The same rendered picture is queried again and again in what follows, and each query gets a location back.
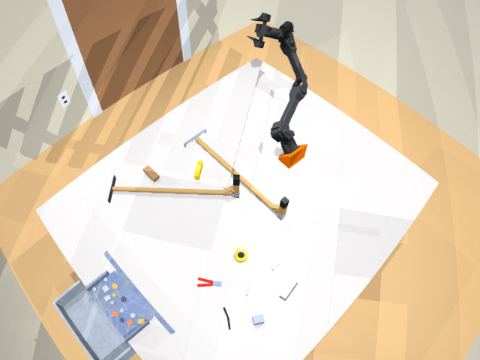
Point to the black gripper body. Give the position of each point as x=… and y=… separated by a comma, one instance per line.
x=266, y=18

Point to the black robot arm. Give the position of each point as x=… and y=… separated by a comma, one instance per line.
x=280, y=130

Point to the yellow ring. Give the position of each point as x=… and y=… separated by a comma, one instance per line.
x=241, y=256

